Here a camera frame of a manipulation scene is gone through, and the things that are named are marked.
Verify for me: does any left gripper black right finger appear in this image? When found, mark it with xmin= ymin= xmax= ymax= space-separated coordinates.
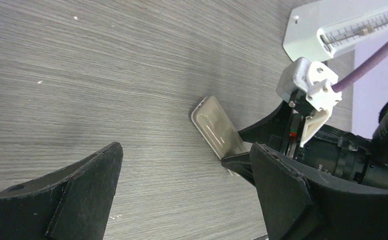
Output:
xmin=250 ymin=143 xmax=388 ymax=240

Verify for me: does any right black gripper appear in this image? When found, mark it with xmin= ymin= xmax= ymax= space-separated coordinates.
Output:
xmin=220 ymin=91 xmax=314 ymax=186

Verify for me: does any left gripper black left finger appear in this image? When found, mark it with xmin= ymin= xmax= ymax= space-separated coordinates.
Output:
xmin=0 ymin=142 xmax=124 ymax=240

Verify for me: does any white printed card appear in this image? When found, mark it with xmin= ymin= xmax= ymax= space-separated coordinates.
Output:
xmin=190 ymin=96 xmax=248 ymax=160

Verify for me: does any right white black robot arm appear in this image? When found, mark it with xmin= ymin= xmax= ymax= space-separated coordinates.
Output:
xmin=238 ymin=102 xmax=388 ymax=189

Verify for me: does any white metronome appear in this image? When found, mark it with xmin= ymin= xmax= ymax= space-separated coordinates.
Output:
xmin=282 ymin=0 xmax=388 ymax=62

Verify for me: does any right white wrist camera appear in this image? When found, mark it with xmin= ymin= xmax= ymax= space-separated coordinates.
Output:
xmin=276 ymin=57 xmax=342 ymax=147

